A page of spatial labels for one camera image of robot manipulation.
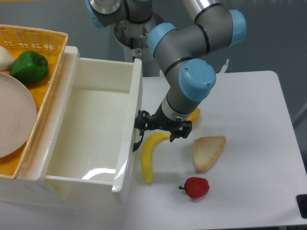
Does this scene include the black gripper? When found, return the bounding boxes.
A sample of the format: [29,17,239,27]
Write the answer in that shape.
[134,109,192,142]

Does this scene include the white drawer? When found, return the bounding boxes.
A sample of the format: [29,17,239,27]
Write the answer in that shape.
[44,57,143,206]

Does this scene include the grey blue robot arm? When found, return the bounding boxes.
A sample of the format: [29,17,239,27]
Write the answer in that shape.
[85,0,247,140]

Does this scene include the white drawer cabinet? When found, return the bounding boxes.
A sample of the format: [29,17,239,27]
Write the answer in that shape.
[0,46,114,208]

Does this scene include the yellow banana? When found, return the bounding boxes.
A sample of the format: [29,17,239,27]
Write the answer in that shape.
[141,133,170,184]

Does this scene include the yellow bell pepper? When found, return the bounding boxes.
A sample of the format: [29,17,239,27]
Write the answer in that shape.
[187,108,201,125]

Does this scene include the triangular toast slice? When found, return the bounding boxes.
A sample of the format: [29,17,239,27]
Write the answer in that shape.
[193,136,226,173]

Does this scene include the red bell pepper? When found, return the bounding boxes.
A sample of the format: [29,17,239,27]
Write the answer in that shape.
[178,177,210,199]

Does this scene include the yellow woven basket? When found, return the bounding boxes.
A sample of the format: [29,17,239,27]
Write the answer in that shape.
[0,24,69,180]

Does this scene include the green bell pepper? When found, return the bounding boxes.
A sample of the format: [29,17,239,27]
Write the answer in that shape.
[10,51,48,84]

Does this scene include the beige round plate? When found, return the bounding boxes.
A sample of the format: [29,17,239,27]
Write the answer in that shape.
[0,73,36,157]

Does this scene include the black device at table edge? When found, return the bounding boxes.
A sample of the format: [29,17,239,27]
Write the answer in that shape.
[296,194,307,219]

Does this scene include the white onion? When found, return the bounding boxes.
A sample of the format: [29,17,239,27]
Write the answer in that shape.
[0,46,15,72]

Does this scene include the white metal base frame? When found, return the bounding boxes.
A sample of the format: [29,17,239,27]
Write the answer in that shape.
[219,59,230,74]

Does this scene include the black cable on pedestal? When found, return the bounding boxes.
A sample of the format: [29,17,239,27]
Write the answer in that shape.
[130,37,137,63]

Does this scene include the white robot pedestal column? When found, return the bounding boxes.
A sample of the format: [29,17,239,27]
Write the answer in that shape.
[114,13,164,77]

